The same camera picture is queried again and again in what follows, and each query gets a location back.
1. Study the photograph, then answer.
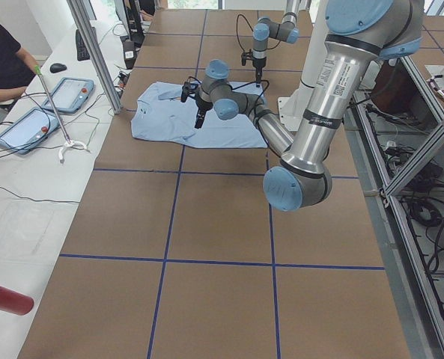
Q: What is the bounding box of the near blue teach pendant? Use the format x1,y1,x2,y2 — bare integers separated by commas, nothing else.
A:
0,108,58,155

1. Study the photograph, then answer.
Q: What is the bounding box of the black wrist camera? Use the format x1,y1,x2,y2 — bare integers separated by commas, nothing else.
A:
240,52,252,66
180,81,199,102

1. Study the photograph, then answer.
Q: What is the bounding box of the aluminium frame rack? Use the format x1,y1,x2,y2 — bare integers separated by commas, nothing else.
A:
347,49,444,358

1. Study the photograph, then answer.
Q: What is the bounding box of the black power adapter box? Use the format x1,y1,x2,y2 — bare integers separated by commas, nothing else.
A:
122,40,137,70

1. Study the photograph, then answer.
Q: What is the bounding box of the red cylinder bottle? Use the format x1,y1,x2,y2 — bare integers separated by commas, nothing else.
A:
0,286,34,316

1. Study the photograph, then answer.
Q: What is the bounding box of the aluminium frame post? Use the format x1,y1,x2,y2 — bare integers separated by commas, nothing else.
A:
67,0,122,114

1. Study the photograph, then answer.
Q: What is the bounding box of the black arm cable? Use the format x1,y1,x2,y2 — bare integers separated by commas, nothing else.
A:
187,76,271,117
236,13,282,53

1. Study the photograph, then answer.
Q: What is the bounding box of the person in black shirt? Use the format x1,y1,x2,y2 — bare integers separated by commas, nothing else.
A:
0,24,37,102

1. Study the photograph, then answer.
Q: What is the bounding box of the black keyboard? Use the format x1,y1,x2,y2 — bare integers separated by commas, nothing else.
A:
75,29,90,61

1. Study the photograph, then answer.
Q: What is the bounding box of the light blue t-shirt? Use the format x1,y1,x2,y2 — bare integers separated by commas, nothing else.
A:
131,82,267,149

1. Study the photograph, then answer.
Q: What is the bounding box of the silver reacher grabber stick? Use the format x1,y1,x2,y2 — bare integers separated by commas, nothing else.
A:
34,65,89,164

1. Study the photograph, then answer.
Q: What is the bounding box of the black computer mouse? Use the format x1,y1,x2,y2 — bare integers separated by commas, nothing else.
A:
49,63,67,73

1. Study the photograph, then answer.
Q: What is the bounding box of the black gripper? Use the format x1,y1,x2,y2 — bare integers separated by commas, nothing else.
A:
195,95,212,129
252,58,264,88

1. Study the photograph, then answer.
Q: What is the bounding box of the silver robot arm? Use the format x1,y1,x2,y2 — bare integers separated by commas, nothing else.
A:
182,1,424,212
251,0,301,87

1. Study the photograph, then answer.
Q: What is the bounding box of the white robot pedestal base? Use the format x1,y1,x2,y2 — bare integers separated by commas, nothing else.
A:
278,0,328,132

